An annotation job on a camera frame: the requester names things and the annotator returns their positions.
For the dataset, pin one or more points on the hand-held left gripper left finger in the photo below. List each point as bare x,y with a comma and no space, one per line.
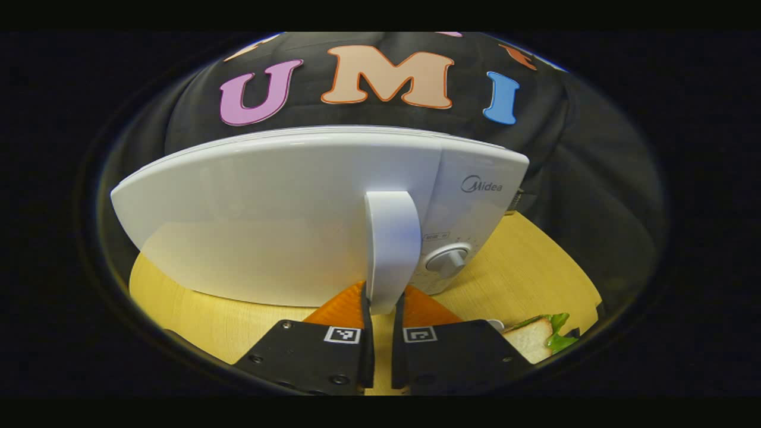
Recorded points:
367,356

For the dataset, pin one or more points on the black backdrop cloth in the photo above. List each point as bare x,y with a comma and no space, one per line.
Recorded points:
594,178

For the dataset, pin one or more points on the sandwich with lettuce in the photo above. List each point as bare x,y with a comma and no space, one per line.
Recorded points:
529,339

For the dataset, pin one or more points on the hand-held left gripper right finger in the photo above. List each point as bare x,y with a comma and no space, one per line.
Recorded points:
398,356

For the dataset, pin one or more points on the white microwave oven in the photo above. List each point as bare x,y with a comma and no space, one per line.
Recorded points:
267,208

